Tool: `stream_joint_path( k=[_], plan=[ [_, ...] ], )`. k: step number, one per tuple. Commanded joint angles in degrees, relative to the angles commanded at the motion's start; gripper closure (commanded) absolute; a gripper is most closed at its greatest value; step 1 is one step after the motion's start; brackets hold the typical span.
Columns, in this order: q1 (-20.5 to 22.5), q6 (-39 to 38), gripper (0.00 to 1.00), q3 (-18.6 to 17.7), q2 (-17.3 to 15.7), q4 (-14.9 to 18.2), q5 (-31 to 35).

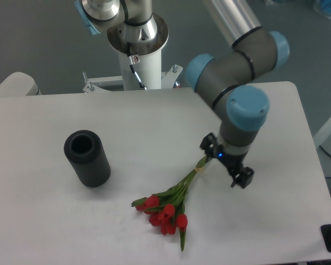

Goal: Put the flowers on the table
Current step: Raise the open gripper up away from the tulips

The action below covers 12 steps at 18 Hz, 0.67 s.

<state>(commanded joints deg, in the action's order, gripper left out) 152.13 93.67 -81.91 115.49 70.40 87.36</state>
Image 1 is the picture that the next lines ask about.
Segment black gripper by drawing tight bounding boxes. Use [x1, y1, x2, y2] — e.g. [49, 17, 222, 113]
[200, 132, 254, 189]

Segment black cable on pedestal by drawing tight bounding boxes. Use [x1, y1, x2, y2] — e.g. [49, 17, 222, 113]
[126, 41, 148, 91]

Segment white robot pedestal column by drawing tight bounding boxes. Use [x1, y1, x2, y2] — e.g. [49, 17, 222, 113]
[107, 13, 169, 91]

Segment clear bag with blue items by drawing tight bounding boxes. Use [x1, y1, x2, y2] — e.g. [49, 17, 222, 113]
[313, 0, 331, 19]

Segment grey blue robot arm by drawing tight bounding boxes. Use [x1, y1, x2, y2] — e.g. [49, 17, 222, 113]
[74, 1, 290, 188]

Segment white metal base frame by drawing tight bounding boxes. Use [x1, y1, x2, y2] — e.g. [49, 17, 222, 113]
[82, 64, 184, 93]

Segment white rounded side table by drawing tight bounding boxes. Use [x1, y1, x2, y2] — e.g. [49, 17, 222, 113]
[0, 72, 42, 98]

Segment red tulip bouquet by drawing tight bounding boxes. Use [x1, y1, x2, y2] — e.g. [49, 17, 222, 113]
[131, 156, 211, 251]

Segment black ribbed cylindrical vase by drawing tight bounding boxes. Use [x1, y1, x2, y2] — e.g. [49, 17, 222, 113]
[63, 130, 111, 188]

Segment white furniture at right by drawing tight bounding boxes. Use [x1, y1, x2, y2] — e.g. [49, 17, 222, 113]
[313, 116, 331, 149]

